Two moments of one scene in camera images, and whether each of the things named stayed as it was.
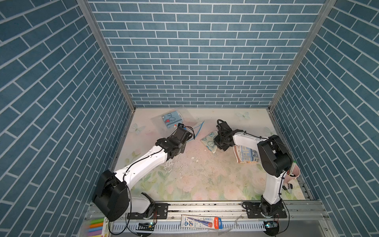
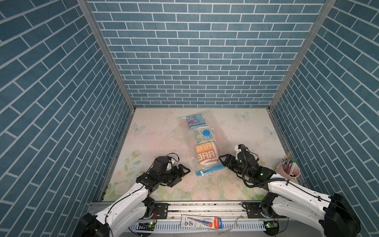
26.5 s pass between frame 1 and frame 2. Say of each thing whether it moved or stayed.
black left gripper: moved
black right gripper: moved
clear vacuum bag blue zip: moved
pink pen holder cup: stayed
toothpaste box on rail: stayed
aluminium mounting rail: stayed
